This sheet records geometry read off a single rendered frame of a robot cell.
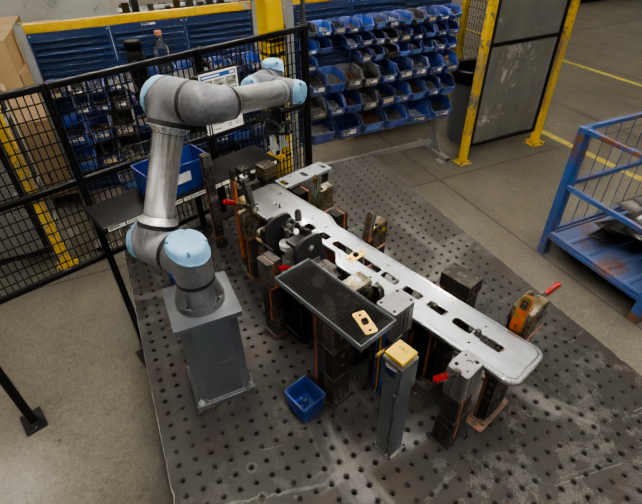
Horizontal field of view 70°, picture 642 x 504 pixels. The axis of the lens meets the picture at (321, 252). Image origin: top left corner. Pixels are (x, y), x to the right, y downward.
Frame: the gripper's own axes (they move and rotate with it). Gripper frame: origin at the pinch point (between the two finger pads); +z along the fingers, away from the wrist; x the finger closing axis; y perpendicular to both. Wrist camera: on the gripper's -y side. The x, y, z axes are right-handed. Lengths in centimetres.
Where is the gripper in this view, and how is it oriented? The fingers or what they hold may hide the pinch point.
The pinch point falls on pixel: (276, 150)
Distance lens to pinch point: 189.0
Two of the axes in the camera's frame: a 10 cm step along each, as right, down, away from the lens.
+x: 7.5, -4.2, 5.1
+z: 0.1, 7.8, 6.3
